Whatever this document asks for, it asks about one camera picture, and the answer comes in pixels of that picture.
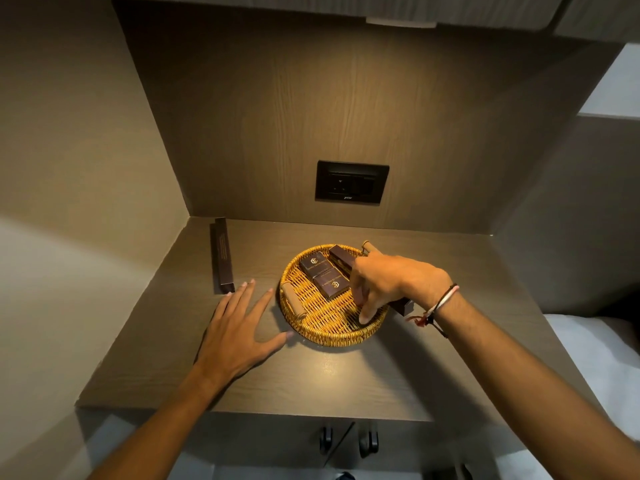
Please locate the person's left hand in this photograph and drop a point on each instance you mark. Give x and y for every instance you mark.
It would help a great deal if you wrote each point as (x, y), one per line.
(232, 339)

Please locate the person's right hand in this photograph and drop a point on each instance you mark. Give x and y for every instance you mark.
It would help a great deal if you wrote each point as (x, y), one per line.
(400, 282)

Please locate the person's left thumb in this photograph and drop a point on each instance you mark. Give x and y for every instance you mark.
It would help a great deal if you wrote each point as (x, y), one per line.
(277, 338)

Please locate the person's right thumb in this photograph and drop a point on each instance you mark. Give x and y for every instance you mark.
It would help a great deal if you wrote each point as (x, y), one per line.
(371, 309)

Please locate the person's left middle finger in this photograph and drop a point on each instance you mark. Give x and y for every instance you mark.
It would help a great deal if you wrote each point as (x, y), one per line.
(245, 302)

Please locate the long dark brown box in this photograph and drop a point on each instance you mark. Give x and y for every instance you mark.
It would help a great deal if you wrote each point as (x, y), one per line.
(224, 254)
(342, 258)

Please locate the person's left forearm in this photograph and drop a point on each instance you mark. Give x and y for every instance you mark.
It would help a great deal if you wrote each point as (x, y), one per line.
(165, 424)

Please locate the person's right forearm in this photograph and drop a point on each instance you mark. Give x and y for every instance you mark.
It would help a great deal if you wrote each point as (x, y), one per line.
(525, 384)

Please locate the small dark brown box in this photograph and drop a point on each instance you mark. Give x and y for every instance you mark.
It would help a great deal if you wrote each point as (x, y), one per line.
(316, 264)
(331, 287)

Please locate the round wicker basket tray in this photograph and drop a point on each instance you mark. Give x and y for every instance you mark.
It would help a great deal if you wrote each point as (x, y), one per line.
(325, 319)

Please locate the black hook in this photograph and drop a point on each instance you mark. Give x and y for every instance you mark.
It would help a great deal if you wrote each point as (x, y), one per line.
(368, 443)

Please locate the white bedding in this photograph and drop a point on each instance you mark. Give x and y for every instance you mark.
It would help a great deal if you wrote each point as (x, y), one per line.
(600, 374)

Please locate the under-cabinet light strip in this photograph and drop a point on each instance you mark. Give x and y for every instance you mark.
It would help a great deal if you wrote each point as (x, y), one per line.
(401, 22)

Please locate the grey overhead cabinet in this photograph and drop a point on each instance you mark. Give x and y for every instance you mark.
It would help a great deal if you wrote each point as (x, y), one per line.
(350, 7)

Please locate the black wall power socket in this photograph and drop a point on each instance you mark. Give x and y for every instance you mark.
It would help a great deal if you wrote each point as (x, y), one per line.
(352, 181)

